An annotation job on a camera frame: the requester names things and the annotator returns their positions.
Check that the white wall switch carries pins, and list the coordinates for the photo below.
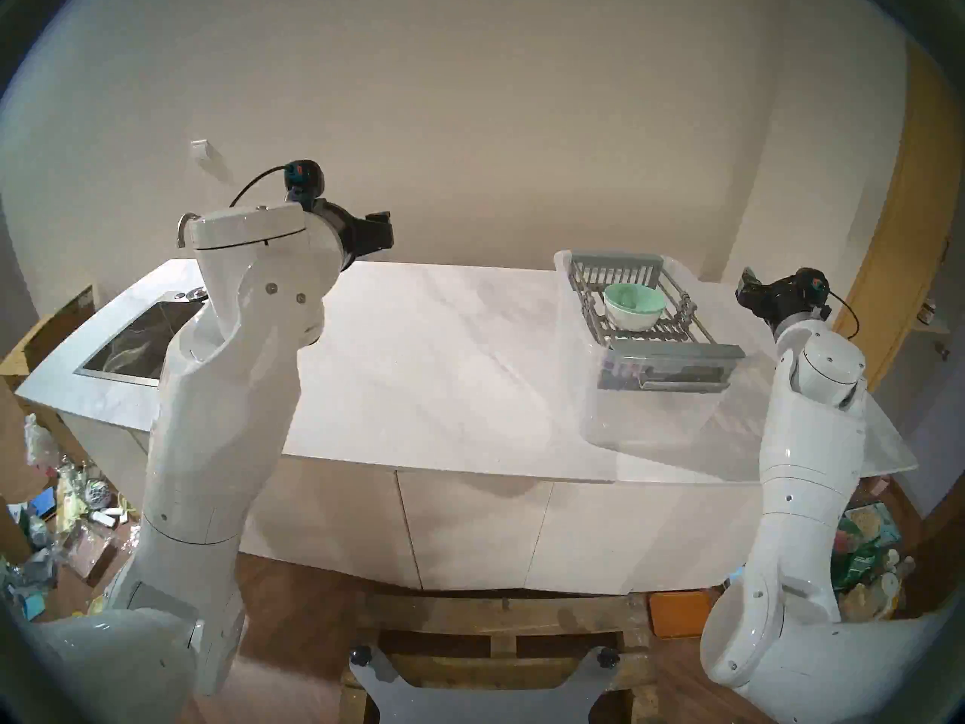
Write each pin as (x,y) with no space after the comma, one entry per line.
(200,150)

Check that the stainless steel sink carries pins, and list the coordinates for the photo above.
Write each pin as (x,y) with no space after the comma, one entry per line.
(128,345)

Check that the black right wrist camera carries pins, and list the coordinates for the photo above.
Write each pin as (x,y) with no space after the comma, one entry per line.
(813,283)

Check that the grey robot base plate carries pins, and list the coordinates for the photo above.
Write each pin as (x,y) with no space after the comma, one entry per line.
(475,704)

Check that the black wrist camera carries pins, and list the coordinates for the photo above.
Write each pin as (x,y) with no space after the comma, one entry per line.
(304,178)
(813,283)

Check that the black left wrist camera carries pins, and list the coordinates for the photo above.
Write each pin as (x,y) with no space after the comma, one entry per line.
(304,178)

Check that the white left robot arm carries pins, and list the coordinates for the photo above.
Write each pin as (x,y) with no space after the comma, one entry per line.
(219,398)

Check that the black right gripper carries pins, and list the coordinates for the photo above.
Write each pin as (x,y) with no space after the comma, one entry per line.
(776,302)

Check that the wooden pallet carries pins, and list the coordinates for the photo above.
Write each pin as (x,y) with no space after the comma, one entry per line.
(490,617)

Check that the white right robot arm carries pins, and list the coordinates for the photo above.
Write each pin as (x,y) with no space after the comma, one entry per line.
(807,466)

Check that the white plastic bag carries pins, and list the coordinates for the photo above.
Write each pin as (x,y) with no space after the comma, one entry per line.
(41,443)

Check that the clear plastic storage bin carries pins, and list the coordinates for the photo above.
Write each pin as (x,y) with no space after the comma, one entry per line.
(648,424)

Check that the wooden door frame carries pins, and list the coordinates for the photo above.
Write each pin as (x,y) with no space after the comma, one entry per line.
(905,262)

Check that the steel gooseneck faucet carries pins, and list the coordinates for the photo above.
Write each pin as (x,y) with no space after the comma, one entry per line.
(181,228)

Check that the green snack bag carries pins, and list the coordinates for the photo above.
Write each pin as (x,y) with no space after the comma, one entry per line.
(859,560)

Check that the orange plastic tray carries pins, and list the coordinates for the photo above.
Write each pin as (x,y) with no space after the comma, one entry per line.
(678,615)

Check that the white counter cabinet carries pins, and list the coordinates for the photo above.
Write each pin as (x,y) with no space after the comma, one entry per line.
(467,526)

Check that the teal food box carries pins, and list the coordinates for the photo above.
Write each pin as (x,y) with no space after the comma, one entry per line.
(874,520)

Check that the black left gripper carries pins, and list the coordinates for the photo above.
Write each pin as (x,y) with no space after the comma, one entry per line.
(360,234)

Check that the mint green plastic bowl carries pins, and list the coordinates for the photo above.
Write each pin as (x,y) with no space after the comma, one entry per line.
(635,296)

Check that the grey dish drying rack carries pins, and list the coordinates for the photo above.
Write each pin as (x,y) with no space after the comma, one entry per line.
(663,357)

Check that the yellow snack packet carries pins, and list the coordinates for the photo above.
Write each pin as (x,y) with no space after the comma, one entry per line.
(71,500)

